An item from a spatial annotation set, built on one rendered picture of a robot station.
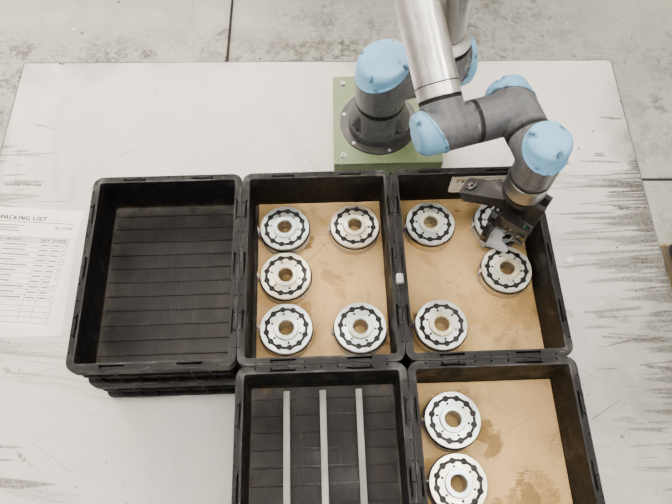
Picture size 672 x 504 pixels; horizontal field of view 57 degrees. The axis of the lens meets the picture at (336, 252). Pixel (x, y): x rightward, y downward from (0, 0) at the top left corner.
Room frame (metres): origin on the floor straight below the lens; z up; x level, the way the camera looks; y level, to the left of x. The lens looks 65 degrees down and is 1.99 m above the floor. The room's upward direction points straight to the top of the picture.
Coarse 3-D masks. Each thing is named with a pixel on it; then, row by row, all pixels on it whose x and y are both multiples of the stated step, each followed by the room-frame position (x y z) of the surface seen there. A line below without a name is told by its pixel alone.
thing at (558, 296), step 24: (432, 168) 0.69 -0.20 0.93; (456, 168) 0.69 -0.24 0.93; (480, 168) 0.69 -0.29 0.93; (504, 168) 0.69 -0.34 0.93; (552, 264) 0.48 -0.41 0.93; (552, 288) 0.43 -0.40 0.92; (408, 312) 0.38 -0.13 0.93; (408, 336) 0.34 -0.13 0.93; (408, 360) 0.30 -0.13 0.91; (432, 360) 0.29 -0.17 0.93
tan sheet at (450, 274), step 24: (456, 216) 0.64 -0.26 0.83; (456, 240) 0.58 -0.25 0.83; (408, 264) 0.52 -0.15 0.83; (432, 264) 0.52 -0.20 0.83; (456, 264) 0.52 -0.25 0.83; (408, 288) 0.47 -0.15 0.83; (432, 288) 0.47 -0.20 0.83; (456, 288) 0.47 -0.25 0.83; (480, 288) 0.47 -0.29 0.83; (528, 288) 0.47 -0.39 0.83; (480, 312) 0.42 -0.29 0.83; (504, 312) 0.42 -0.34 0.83; (528, 312) 0.42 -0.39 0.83; (480, 336) 0.37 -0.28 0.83; (504, 336) 0.37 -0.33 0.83; (528, 336) 0.37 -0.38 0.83
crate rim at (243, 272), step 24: (384, 192) 0.64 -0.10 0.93; (240, 264) 0.47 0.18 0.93; (240, 288) 0.43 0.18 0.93; (240, 312) 0.38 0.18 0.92; (240, 336) 0.33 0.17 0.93; (240, 360) 0.29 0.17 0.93; (264, 360) 0.29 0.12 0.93; (312, 360) 0.29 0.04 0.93; (336, 360) 0.29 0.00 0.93; (360, 360) 0.29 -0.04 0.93; (384, 360) 0.29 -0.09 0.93
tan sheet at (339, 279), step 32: (320, 224) 0.61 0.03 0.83; (320, 256) 0.54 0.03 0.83; (352, 256) 0.54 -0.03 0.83; (320, 288) 0.47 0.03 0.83; (352, 288) 0.47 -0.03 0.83; (384, 288) 0.47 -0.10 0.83; (320, 320) 0.40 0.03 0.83; (256, 352) 0.33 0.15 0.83; (320, 352) 0.33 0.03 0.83; (384, 352) 0.34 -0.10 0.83
